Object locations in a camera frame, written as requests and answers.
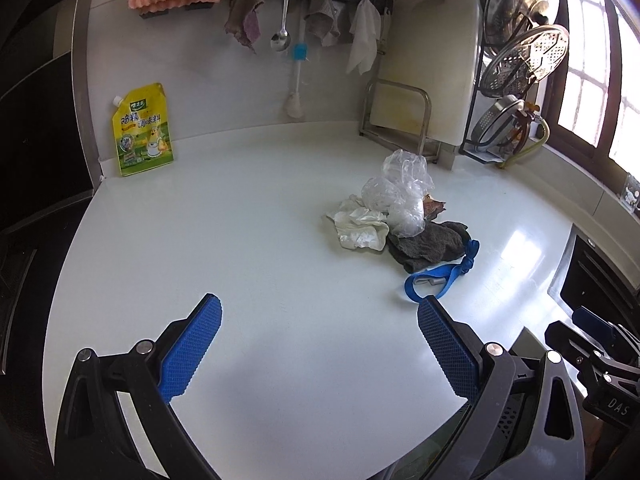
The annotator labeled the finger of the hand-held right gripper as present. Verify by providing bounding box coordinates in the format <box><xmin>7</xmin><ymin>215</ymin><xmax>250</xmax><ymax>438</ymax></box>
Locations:
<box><xmin>545</xmin><ymin>321</ymin><xmax>621</xmax><ymax>391</ymax></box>
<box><xmin>572</xmin><ymin>306</ymin><xmax>640</xmax><ymax>368</ymax></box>

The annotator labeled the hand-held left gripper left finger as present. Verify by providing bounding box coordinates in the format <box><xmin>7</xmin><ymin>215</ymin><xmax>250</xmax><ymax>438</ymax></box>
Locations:
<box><xmin>54</xmin><ymin>293</ymin><xmax>223</xmax><ymax>480</ymax></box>

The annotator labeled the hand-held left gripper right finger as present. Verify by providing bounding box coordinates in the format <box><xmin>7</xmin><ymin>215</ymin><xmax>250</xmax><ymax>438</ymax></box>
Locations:
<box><xmin>417</xmin><ymin>297</ymin><xmax>586</xmax><ymax>480</ymax></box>

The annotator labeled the steel kitchen sink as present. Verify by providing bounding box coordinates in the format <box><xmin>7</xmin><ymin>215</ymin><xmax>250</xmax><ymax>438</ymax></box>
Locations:
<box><xmin>547</xmin><ymin>225</ymin><xmax>640</xmax><ymax>322</ymax></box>

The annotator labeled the dark grey cloth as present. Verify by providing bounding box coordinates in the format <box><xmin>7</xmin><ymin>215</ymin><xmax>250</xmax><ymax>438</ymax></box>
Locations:
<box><xmin>386</xmin><ymin>220</ymin><xmax>472</xmax><ymax>275</ymax></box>

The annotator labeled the brown dried leaf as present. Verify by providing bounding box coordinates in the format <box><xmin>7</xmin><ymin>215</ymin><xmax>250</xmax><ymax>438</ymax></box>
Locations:
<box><xmin>422</xmin><ymin>194</ymin><xmax>449</xmax><ymax>224</ymax></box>

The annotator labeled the crumpled white wrapper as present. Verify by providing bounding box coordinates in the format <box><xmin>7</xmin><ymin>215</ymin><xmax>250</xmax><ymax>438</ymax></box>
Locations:
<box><xmin>327</xmin><ymin>195</ymin><xmax>390</xmax><ymax>252</ymax></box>

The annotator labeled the clear plastic bag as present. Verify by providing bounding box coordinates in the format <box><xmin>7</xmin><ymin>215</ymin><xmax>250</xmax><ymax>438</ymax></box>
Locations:
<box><xmin>361</xmin><ymin>149</ymin><xmax>435</xmax><ymax>239</ymax></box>

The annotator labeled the yellow seasoning pouch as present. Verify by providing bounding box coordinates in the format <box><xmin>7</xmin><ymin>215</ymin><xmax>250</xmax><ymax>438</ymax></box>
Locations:
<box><xmin>110</xmin><ymin>82</ymin><xmax>176</xmax><ymax>177</ymax></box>

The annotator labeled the small metal lid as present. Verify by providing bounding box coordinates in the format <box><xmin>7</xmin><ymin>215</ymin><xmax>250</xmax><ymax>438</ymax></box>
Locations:
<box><xmin>470</xmin><ymin>95</ymin><xmax>527</xmax><ymax>149</ymax></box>

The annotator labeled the metal cutting board stand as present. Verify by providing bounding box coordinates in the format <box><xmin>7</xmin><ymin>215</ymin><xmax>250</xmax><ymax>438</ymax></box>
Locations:
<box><xmin>357</xmin><ymin>79</ymin><xmax>444</xmax><ymax>166</ymax></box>

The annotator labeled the perforated metal steamer plate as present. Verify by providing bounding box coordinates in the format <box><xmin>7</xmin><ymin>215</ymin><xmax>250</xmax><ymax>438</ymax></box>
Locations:
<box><xmin>484</xmin><ymin>25</ymin><xmax>571</xmax><ymax>99</ymax></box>

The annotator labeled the black range hood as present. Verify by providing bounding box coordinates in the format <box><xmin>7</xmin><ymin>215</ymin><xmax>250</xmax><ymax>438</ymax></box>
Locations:
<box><xmin>0</xmin><ymin>0</ymin><xmax>104</xmax><ymax>233</ymax></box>

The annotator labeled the large white cutting board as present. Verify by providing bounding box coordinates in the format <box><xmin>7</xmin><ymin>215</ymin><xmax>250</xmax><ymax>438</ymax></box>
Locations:
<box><xmin>377</xmin><ymin>0</ymin><xmax>484</xmax><ymax>147</ymax></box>

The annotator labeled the blue and white brush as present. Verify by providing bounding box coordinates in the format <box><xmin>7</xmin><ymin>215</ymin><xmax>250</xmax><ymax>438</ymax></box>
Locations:
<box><xmin>283</xmin><ymin>22</ymin><xmax>309</xmax><ymax>121</ymax></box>

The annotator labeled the white hanging rag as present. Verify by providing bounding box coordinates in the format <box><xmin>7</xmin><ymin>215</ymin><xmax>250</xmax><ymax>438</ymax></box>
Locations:
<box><xmin>346</xmin><ymin>0</ymin><xmax>381</xmax><ymax>76</ymax></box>

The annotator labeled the metal spoon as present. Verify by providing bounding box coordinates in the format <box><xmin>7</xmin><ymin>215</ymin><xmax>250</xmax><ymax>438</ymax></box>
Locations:
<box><xmin>270</xmin><ymin>0</ymin><xmax>295</xmax><ymax>53</ymax></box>

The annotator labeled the brown and purple rag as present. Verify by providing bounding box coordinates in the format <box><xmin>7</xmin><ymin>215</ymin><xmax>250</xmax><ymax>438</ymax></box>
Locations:
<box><xmin>224</xmin><ymin>0</ymin><xmax>265</xmax><ymax>55</ymax></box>

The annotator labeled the grey hanging rag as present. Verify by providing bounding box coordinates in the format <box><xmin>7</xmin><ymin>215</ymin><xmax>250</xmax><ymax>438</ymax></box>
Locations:
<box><xmin>303</xmin><ymin>0</ymin><xmax>344</xmax><ymax>49</ymax></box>

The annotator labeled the blue strap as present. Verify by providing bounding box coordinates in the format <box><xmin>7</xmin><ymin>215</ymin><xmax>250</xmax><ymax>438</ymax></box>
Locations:
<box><xmin>404</xmin><ymin>239</ymin><xmax>481</xmax><ymax>304</ymax></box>

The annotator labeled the wall socket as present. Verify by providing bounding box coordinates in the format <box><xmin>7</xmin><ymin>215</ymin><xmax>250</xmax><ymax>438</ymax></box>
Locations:
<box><xmin>620</xmin><ymin>174</ymin><xmax>640</xmax><ymax>214</ymax></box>

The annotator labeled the yellow gas hose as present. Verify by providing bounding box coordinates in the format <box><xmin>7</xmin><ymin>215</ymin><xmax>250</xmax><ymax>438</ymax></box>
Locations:
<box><xmin>497</xmin><ymin>105</ymin><xmax>551</xmax><ymax>171</ymax></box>

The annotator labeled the black wire lid rack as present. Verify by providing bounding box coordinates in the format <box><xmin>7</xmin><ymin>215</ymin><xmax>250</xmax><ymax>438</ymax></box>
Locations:
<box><xmin>459</xmin><ymin>0</ymin><xmax>551</xmax><ymax>167</ymax></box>

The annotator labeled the wooden frame window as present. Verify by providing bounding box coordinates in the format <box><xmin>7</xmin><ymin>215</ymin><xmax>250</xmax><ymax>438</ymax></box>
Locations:
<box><xmin>480</xmin><ymin>0</ymin><xmax>640</xmax><ymax>188</ymax></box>

